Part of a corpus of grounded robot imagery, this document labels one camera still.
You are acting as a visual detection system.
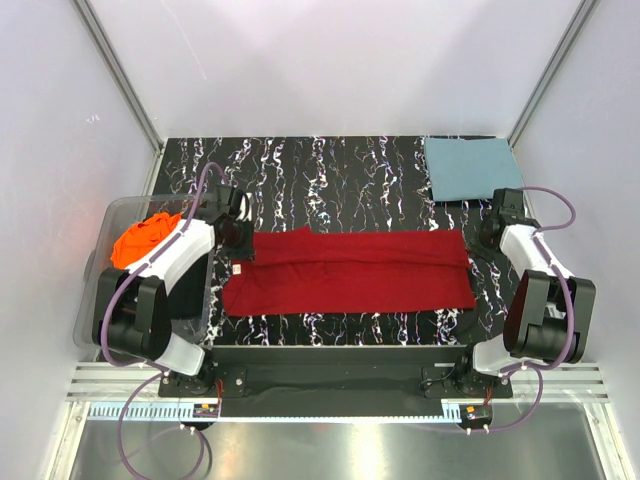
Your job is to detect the folded blue t-shirt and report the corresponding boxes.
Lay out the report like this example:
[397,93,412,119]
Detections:
[424,137,523,202]

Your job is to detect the left aluminium frame post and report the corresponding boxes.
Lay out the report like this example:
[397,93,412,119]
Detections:
[72,0,165,151]

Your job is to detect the grey slotted cable duct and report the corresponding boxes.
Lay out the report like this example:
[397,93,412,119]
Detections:
[88,401,464,424]

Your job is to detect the small circuit board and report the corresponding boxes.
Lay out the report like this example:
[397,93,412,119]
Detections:
[462,404,493,423]
[193,403,220,418]

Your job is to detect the black t-shirt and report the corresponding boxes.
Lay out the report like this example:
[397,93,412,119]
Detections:
[168,255,208,320]

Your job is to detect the orange t-shirt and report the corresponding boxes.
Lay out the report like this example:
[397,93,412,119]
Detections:
[110,212,181,269]

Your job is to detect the right aluminium frame post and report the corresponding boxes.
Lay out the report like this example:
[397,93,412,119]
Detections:
[507,0,600,149]

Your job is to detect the clear plastic bin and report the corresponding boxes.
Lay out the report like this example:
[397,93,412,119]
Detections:
[73,194,214,348]

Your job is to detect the red t-shirt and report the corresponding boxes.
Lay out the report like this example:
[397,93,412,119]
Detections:
[222,227,476,317]

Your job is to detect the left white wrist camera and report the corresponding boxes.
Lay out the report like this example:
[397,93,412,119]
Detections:
[237,193,253,221]

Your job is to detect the left small circuit board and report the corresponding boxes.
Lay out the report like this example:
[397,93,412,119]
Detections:
[193,403,220,418]

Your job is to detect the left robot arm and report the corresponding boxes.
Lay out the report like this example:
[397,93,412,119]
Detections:
[92,185,254,396]

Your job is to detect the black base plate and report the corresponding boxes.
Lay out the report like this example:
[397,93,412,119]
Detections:
[159,346,514,413]

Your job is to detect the aluminium frame post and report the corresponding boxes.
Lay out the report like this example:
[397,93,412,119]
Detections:
[507,0,600,149]
[72,0,165,151]

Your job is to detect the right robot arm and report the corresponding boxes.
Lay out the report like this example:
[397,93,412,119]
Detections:
[453,186,596,397]

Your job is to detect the right small circuit board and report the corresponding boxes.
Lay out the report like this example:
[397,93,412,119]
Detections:
[462,404,493,423]

